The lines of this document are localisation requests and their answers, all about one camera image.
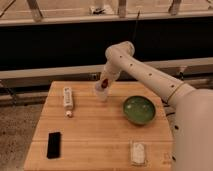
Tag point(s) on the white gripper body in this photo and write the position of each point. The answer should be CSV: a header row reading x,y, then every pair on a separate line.
x,y
109,81

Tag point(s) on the red pepper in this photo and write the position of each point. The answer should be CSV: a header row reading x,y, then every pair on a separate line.
x,y
104,83

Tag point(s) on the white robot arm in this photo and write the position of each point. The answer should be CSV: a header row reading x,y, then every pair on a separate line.
x,y
193,138

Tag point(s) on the translucent ceramic cup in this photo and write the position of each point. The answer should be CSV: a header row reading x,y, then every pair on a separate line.
x,y
101,93

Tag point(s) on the green bowl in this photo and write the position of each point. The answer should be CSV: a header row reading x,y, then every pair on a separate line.
x,y
139,110

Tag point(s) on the black rectangular block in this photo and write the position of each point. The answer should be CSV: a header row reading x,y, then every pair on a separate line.
x,y
54,145

